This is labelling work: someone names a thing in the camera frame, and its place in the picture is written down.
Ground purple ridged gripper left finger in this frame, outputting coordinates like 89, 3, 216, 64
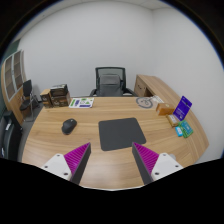
42, 143, 91, 184

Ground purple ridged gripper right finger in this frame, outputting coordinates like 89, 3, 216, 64
132, 142, 182, 185

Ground black computer mouse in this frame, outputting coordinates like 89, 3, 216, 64
61, 118, 77, 135

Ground dark grey mouse pad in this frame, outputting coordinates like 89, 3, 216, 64
98, 118, 146, 151

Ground blue small pack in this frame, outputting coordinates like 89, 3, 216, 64
175, 126, 183, 137

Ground tan small packet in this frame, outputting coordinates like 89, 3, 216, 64
166, 115, 179, 127

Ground green card pack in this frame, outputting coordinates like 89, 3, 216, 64
179, 120, 193, 138

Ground orange brown cardboard box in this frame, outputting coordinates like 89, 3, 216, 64
156, 103, 175, 116

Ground white green purple booklet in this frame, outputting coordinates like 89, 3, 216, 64
69, 98, 94, 108

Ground purple standing card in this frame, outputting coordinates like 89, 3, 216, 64
173, 96, 192, 121

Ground dark brown stacked boxes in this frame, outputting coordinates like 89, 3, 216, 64
50, 84, 70, 107

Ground small brown box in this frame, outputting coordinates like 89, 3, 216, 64
40, 89, 52, 108

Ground wooden side cabinet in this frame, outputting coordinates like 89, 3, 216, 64
133, 74, 168, 98

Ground black visitor chair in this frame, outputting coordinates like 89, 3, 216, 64
20, 80, 40, 113

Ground black mesh office chair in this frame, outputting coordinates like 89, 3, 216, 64
90, 67, 137, 97

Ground wooden bookshelf with glass doors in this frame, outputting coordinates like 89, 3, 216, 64
1, 50, 27, 124

